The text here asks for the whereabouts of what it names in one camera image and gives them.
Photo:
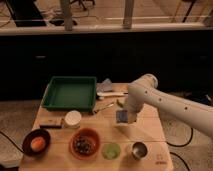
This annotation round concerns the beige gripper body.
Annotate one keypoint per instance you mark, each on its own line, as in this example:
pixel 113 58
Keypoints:
pixel 132 117

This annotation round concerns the blue sponge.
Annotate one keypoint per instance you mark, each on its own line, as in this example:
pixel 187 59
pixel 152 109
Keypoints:
pixel 121 116

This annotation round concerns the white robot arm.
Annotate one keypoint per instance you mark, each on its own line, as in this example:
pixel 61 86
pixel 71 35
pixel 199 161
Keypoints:
pixel 144 90

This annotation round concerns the green plastic tray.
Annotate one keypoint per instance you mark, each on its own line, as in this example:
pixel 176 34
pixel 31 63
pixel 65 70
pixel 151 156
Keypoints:
pixel 70 93

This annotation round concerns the metal spoon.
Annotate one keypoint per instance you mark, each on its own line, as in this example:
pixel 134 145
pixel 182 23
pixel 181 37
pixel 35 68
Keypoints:
pixel 103 108

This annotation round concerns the metal cup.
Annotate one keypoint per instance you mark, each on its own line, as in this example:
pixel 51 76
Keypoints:
pixel 139 150

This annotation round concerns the green plastic cup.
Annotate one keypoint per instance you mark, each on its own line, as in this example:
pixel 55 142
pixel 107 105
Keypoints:
pixel 111 151

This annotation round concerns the grey crumpled cloth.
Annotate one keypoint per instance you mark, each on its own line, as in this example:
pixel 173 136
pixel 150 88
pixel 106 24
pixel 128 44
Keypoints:
pixel 105 86

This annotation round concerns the orange bowl with dark beads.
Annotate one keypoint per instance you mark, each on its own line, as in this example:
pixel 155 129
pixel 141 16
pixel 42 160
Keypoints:
pixel 84 144

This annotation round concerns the white cup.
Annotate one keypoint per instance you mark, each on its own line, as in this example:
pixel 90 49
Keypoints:
pixel 73 119

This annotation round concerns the wooden block with black base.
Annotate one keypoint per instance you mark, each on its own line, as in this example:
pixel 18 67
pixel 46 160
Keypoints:
pixel 51 123

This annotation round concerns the orange fruit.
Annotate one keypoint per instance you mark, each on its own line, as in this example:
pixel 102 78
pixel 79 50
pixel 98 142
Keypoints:
pixel 37 144

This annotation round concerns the dark brown bowl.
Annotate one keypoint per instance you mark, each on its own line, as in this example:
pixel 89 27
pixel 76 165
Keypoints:
pixel 26 146

